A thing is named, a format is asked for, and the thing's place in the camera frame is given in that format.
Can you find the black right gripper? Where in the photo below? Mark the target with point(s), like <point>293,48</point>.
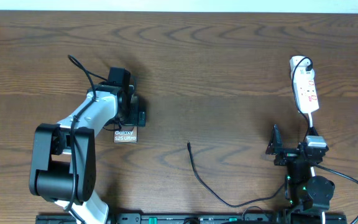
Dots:
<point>287,155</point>

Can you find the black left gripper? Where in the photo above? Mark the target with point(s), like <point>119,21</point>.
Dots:
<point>135,120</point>

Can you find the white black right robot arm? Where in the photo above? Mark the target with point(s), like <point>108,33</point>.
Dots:
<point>309,194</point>

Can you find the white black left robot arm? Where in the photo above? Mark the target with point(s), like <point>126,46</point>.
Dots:
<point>63,165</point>

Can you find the white power strip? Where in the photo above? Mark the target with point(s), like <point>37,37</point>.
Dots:
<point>303,74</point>

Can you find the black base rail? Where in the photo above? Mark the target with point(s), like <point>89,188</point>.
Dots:
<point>136,218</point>

